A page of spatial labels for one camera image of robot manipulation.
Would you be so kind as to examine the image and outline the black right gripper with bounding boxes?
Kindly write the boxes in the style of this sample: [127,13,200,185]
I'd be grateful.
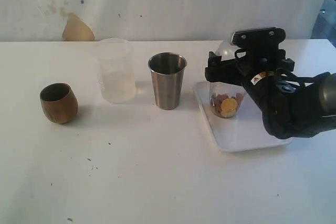
[205,42,294,88]

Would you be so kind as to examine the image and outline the clear dome shaker lid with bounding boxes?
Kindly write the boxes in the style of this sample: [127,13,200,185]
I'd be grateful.
[215,40,238,60]

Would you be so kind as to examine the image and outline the clear plastic shaker jar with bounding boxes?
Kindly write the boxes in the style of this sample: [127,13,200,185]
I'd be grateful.
[209,82,246,118]

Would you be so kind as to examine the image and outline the coins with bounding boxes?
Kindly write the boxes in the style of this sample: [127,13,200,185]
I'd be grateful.
[210,93,245,118]

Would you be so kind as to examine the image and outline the stainless steel tumbler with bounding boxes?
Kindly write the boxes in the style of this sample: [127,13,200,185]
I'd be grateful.
[148,52,187,110]

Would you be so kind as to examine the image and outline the brown wooden cup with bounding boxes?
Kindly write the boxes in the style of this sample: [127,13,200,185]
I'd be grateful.
[40,83,79,124]

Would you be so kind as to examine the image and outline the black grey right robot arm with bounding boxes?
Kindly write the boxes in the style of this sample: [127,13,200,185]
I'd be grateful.
[205,44,335,140]

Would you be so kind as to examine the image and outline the white rectangular tray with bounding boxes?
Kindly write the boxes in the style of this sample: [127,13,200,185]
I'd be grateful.
[193,81,293,153]

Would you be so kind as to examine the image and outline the translucent frosted plastic cup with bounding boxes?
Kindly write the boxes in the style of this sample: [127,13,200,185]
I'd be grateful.
[92,38,136,104]

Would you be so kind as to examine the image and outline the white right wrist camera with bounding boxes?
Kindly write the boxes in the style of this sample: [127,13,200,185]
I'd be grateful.
[230,27,286,48]

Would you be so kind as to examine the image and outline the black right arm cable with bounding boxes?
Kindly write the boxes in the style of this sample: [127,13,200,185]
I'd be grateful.
[274,68,331,88]

